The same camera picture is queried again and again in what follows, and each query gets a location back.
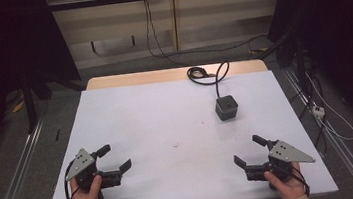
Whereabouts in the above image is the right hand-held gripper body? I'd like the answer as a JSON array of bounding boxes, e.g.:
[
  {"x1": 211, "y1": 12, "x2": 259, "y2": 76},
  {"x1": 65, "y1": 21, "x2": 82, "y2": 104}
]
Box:
[{"x1": 241, "y1": 135, "x2": 319, "y2": 194}]

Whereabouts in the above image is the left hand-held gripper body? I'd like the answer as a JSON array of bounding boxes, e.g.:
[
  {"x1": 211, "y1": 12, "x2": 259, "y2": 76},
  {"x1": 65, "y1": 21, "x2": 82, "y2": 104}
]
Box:
[{"x1": 62, "y1": 143, "x2": 125, "y2": 199}]

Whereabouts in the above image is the person's right hand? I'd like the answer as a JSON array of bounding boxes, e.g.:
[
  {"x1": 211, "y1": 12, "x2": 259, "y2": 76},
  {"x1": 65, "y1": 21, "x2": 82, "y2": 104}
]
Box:
[{"x1": 262, "y1": 160, "x2": 309, "y2": 199}]

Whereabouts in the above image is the black cube device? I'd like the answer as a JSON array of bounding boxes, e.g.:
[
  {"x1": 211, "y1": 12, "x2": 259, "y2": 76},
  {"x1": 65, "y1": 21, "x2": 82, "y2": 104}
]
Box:
[{"x1": 212, "y1": 94, "x2": 241, "y2": 123}]

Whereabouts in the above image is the white table cover sheet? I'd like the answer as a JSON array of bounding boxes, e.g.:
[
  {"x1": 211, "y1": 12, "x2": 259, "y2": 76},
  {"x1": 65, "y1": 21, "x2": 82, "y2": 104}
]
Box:
[{"x1": 31, "y1": 62, "x2": 340, "y2": 199}]

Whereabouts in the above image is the black metal stand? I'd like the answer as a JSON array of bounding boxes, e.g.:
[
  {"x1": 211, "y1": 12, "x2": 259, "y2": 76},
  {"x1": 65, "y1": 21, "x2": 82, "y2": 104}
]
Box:
[
  {"x1": 16, "y1": 61, "x2": 90, "y2": 135},
  {"x1": 251, "y1": 24, "x2": 314, "y2": 104}
]

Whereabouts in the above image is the yellow floor tape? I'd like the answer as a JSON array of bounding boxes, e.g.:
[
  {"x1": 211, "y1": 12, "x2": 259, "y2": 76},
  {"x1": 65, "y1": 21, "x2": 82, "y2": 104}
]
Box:
[{"x1": 10, "y1": 92, "x2": 28, "y2": 114}]

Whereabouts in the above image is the wooden table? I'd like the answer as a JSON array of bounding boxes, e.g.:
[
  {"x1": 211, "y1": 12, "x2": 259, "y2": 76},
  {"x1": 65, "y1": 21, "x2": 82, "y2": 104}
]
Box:
[{"x1": 85, "y1": 57, "x2": 269, "y2": 93}]

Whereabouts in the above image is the black curtain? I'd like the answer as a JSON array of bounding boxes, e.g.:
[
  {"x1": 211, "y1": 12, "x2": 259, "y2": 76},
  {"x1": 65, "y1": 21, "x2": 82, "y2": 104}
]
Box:
[
  {"x1": 263, "y1": 0, "x2": 353, "y2": 161},
  {"x1": 0, "y1": 0, "x2": 93, "y2": 188}
]

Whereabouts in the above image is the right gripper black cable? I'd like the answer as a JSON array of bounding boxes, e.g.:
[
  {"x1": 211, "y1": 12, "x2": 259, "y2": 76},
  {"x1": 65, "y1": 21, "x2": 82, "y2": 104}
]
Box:
[{"x1": 286, "y1": 163, "x2": 311, "y2": 199}]

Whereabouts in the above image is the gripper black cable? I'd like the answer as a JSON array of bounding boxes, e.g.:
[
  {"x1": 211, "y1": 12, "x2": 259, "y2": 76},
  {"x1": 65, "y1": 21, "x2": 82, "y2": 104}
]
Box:
[
  {"x1": 60, "y1": 159, "x2": 83, "y2": 199},
  {"x1": 286, "y1": 163, "x2": 311, "y2": 199}
]

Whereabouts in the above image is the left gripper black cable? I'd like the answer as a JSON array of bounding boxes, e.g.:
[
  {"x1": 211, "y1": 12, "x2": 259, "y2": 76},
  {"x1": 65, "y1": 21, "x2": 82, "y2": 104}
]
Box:
[{"x1": 60, "y1": 159, "x2": 83, "y2": 199}]

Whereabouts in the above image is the white floor cable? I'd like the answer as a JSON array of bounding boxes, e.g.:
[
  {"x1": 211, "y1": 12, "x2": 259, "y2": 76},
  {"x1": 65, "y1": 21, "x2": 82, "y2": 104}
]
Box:
[{"x1": 304, "y1": 67, "x2": 353, "y2": 146}]

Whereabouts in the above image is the black floor cables bundle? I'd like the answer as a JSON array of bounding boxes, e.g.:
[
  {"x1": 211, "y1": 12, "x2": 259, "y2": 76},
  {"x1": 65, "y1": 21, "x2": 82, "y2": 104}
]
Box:
[{"x1": 282, "y1": 56, "x2": 332, "y2": 160}]

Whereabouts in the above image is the black cube device cable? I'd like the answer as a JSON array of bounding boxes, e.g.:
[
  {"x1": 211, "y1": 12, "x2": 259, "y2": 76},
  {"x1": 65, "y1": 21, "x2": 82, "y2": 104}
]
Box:
[{"x1": 185, "y1": 60, "x2": 235, "y2": 103}]

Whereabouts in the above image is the black wall cable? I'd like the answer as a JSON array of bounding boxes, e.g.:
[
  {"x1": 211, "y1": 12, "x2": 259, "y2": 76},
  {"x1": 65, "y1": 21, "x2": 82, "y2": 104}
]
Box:
[{"x1": 141, "y1": 0, "x2": 272, "y2": 72}]

